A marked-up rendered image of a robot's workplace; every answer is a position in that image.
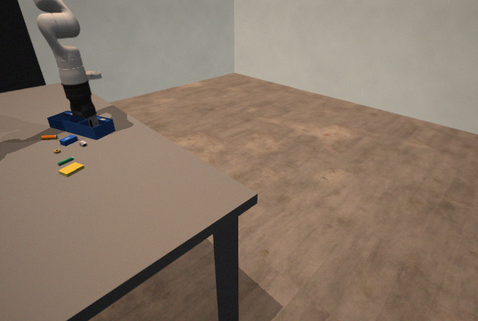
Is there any orange aa battery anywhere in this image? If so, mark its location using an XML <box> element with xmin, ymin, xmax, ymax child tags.
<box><xmin>41</xmin><ymin>135</ymin><xmax>58</xmax><ymax>140</ymax></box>

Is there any blue rack of bins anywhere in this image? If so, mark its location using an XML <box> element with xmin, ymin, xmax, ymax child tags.
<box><xmin>47</xmin><ymin>110</ymin><xmax>115</xmax><ymax>140</ymax></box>

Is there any blue nine-volt battery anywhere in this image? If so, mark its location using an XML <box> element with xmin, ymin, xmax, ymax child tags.
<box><xmin>59</xmin><ymin>135</ymin><xmax>78</xmax><ymax>146</ymax></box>

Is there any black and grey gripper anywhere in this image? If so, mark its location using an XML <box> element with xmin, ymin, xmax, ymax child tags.
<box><xmin>58</xmin><ymin>66</ymin><xmax>102</xmax><ymax>128</ymax></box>

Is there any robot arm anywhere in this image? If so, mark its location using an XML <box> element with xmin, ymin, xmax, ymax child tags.
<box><xmin>34</xmin><ymin>0</ymin><xmax>83</xmax><ymax>69</ymax></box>

